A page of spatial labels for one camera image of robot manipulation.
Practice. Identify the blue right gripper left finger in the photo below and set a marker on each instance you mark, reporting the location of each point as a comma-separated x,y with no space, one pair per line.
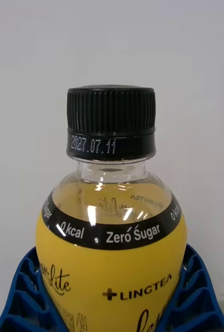
24,303

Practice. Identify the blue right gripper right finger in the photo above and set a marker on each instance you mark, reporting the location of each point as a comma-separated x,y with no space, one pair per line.
197,301

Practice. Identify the black-capped plastic bottle yellow label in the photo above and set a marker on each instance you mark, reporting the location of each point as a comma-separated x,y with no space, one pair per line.
112,272

